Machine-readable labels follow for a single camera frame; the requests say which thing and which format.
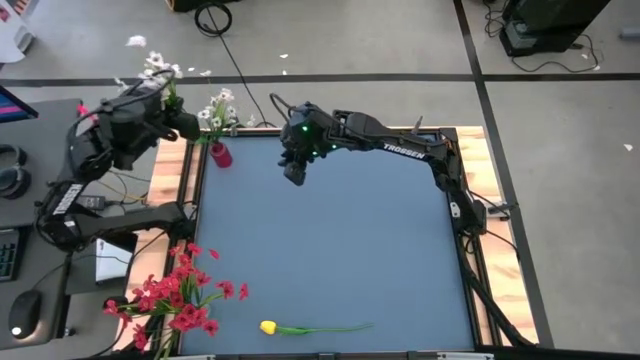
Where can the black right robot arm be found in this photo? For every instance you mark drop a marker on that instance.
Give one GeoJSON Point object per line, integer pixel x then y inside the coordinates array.
{"type": "Point", "coordinates": [405, 150]}

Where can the dark grey desk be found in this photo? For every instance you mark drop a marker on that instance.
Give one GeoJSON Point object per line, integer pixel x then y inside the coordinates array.
{"type": "Point", "coordinates": [40, 265]}
{"type": "Point", "coordinates": [40, 145]}

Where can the small grey floor object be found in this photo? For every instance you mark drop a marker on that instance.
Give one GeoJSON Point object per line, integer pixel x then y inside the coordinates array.
{"type": "Point", "coordinates": [630, 34]}

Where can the white rectangular box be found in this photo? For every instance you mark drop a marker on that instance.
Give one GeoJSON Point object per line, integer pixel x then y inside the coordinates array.
{"type": "Point", "coordinates": [112, 265]}

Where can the black keyboard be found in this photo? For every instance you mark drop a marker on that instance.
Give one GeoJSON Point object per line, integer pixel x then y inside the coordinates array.
{"type": "Point", "coordinates": [6, 260]}

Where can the small pink strip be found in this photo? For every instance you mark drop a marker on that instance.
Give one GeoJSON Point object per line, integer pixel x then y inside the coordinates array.
{"type": "Point", "coordinates": [82, 110]}

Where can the black equipment case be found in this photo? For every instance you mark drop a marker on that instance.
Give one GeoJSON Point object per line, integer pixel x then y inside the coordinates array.
{"type": "Point", "coordinates": [540, 25]}

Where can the yellow artificial tulip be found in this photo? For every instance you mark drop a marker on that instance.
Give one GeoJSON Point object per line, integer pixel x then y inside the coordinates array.
{"type": "Point", "coordinates": [268, 327]}

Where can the black metal table frame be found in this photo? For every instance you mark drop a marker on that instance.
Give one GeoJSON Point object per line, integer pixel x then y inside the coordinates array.
{"type": "Point", "coordinates": [252, 132]}

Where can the blue table mat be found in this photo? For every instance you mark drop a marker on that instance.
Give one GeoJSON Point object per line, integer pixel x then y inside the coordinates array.
{"type": "Point", "coordinates": [325, 240]}

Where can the white flat bracket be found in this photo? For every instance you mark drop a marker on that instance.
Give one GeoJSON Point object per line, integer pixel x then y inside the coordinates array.
{"type": "Point", "coordinates": [195, 357]}
{"type": "Point", "coordinates": [465, 356]}

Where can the red vase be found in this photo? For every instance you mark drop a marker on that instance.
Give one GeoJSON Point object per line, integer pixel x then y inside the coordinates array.
{"type": "Point", "coordinates": [221, 155]}

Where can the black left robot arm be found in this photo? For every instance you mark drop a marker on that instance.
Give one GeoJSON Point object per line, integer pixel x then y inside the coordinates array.
{"type": "Point", "coordinates": [125, 220]}

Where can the black headphones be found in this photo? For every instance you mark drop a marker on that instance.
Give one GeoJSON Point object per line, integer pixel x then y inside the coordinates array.
{"type": "Point", "coordinates": [11, 175]}

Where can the computer monitor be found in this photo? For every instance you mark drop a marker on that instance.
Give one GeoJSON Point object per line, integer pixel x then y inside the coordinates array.
{"type": "Point", "coordinates": [12, 107]}

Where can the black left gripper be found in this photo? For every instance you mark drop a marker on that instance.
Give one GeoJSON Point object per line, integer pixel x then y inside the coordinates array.
{"type": "Point", "coordinates": [130, 130]}

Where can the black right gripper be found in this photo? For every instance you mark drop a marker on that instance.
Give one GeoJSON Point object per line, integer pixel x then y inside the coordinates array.
{"type": "Point", "coordinates": [310, 135]}

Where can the black power adapter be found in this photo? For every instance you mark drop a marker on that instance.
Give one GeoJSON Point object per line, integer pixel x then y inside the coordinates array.
{"type": "Point", "coordinates": [91, 202]}

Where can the white artificial flower spray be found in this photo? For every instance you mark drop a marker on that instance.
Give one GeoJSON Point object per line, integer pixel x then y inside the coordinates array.
{"type": "Point", "coordinates": [157, 60]}
{"type": "Point", "coordinates": [217, 122]}

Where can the black box with yellow edge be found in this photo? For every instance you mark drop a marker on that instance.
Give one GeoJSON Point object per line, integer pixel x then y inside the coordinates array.
{"type": "Point", "coordinates": [200, 4]}

